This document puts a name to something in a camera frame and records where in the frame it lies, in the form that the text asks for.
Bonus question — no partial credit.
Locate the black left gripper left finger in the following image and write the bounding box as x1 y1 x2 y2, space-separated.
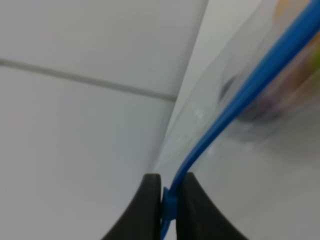
103 173 161 240

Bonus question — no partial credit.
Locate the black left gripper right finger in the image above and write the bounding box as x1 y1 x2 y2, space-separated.
176 172 247 240

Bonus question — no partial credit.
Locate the blue zipper slider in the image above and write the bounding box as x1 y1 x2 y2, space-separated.
161 187 178 221

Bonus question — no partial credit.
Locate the clear zip bag blue strip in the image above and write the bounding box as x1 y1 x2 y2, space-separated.
155 0 320 240

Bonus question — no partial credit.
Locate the purple eggplant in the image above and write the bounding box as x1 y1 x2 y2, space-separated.
218 74 301 131

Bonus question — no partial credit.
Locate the yellow pear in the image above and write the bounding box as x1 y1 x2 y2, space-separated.
274 0 320 91

